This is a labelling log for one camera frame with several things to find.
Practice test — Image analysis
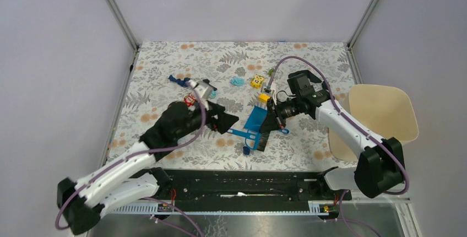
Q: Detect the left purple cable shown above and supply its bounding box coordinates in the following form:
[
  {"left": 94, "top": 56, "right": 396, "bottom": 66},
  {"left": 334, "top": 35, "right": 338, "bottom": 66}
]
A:
[{"left": 55, "top": 85, "right": 208, "bottom": 230}]

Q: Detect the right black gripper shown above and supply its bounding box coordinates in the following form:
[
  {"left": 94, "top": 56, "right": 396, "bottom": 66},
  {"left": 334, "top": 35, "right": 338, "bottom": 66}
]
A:
[{"left": 259, "top": 96, "right": 301, "bottom": 133}]

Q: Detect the beige waste bin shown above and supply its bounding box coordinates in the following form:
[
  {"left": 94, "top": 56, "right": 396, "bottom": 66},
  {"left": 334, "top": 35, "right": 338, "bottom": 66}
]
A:
[{"left": 334, "top": 84, "right": 419, "bottom": 146}]

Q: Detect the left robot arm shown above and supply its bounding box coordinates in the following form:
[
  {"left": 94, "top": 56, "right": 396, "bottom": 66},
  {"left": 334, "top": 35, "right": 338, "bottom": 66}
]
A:
[{"left": 55, "top": 101, "right": 239, "bottom": 235}]

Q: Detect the yellow toy brick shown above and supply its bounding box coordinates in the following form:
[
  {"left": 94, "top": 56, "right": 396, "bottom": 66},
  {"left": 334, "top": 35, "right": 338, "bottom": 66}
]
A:
[{"left": 258, "top": 93, "right": 271, "bottom": 104}]

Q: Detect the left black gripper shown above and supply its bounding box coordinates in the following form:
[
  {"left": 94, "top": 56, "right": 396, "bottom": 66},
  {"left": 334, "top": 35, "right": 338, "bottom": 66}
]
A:
[{"left": 176, "top": 98, "right": 240, "bottom": 140}]

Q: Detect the dark blue paper scrap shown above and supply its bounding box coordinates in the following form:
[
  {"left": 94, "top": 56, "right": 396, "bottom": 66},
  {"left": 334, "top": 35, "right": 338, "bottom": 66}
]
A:
[{"left": 242, "top": 146, "right": 252, "bottom": 156}]

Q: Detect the blue hand brush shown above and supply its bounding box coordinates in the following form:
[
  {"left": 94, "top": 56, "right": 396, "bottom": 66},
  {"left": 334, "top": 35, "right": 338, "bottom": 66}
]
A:
[{"left": 227, "top": 128, "right": 270, "bottom": 152}]

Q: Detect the blue dustpan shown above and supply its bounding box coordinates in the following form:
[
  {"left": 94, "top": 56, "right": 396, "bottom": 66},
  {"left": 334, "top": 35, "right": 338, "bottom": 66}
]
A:
[{"left": 243, "top": 106, "right": 290, "bottom": 134}]

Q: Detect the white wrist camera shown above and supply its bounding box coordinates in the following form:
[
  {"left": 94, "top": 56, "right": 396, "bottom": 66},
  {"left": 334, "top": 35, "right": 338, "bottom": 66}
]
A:
[
  {"left": 187, "top": 79, "right": 215, "bottom": 109},
  {"left": 261, "top": 85, "right": 275, "bottom": 96}
]

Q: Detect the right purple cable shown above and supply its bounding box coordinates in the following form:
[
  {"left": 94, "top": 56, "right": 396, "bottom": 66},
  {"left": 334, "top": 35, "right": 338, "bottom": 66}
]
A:
[{"left": 269, "top": 56, "right": 410, "bottom": 196}]

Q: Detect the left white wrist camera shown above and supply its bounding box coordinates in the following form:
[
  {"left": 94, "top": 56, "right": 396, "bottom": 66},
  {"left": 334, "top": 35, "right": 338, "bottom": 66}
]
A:
[{"left": 187, "top": 79, "right": 215, "bottom": 109}]

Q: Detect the red toy robot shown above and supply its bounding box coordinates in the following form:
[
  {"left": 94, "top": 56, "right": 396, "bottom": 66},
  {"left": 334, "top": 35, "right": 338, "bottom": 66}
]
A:
[{"left": 183, "top": 93, "right": 197, "bottom": 107}]

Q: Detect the yellow number block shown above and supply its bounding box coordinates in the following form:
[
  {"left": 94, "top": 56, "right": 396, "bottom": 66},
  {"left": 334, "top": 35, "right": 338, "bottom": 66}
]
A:
[{"left": 250, "top": 74, "right": 265, "bottom": 89}]

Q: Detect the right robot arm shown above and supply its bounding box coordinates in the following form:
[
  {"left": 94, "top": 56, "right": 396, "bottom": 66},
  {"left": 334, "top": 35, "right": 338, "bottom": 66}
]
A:
[{"left": 257, "top": 71, "right": 409, "bottom": 200}]

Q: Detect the purple cable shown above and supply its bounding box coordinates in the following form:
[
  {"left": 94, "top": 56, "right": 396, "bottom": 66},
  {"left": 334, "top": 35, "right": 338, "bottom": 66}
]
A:
[
  {"left": 269, "top": 56, "right": 410, "bottom": 196},
  {"left": 55, "top": 85, "right": 208, "bottom": 230}
]

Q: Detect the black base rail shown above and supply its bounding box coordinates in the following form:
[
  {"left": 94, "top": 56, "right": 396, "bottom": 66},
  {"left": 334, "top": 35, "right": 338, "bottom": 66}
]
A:
[{"left": 127, "top": 168, "right": 353, "bottom": 213}]

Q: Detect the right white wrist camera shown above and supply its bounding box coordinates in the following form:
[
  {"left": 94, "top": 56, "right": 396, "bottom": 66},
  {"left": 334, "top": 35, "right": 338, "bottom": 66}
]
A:
[{"left": 261, "top": 85, "right": 275, "bottom": 96}]

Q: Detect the floral tablecloth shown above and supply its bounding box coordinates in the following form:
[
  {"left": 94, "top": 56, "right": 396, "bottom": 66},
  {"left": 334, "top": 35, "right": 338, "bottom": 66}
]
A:
[{"left": 106, "top": 42, "right": 356, "bottom": 171}]

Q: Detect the long dark blue scrap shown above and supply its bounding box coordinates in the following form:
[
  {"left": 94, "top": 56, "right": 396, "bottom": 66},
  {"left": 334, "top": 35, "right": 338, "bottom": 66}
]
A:
[{"left": 168, "top": 75, "right": 191, "bottom": 88}]

